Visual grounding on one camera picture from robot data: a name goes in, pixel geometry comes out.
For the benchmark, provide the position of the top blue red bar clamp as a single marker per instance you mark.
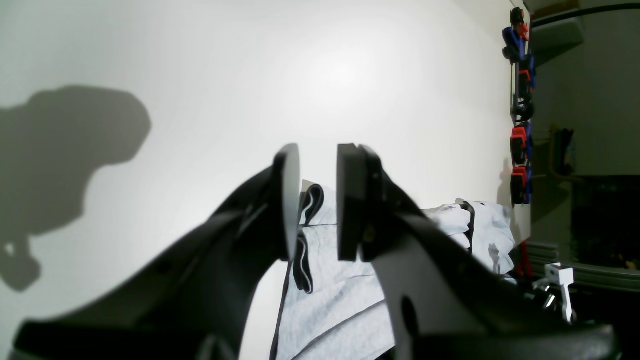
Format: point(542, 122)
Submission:
point(520, 185)

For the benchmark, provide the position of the long blue red bar clamp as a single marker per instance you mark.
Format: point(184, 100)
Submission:
point(516, 37)

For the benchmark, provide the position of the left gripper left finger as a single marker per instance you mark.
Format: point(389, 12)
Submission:
point(192, 301)

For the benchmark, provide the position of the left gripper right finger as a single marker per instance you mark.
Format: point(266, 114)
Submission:
point(443, 304)

